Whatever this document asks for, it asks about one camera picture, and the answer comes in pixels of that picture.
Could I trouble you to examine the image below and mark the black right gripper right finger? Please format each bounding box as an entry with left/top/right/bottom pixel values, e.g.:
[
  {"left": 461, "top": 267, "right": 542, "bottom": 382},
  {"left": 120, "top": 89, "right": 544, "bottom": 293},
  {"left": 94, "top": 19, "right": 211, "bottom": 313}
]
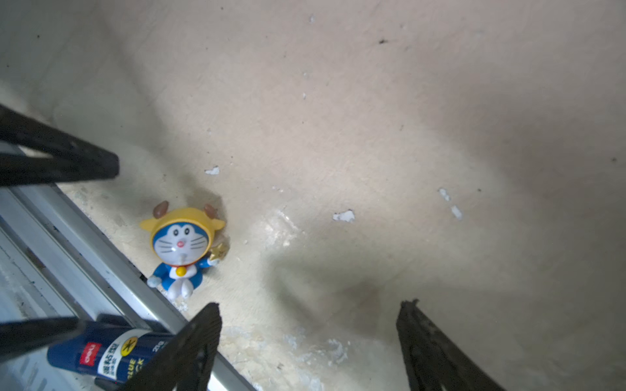
[{"left": 397, "top": 300, "right": 504, "bottom": 391}]

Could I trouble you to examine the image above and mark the yellow Doraemon figure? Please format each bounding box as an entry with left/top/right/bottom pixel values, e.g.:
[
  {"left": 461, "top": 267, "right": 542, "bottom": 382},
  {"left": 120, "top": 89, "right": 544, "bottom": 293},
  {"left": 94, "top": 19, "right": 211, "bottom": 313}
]
[{"left": 140, "top": 200, "right": 229, "bottom": 301}]

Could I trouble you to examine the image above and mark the black marker blue label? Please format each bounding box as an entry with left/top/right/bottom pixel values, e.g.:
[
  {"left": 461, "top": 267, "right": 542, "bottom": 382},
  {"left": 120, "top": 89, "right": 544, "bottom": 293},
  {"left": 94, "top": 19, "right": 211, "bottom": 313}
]
[{"left": 47, "top": 322, "right": 174, "bottom": 383}]

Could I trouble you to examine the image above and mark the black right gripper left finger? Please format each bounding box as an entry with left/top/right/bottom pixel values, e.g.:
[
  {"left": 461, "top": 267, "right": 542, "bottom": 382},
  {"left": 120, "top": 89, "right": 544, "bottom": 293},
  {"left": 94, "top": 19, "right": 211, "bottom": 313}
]
[{"left": 121, "top": 302, "right": 222, "bottom": 391}]

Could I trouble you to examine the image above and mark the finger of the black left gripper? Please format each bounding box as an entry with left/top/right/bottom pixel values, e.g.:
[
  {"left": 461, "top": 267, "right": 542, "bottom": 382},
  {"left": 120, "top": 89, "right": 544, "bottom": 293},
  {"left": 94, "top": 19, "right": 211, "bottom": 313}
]
[
  {"left": 1, "top": 105, "right": 120, "bottom": 186},
  {"left": 1, "top": 317, "right": 83, "bottom": 362}
]

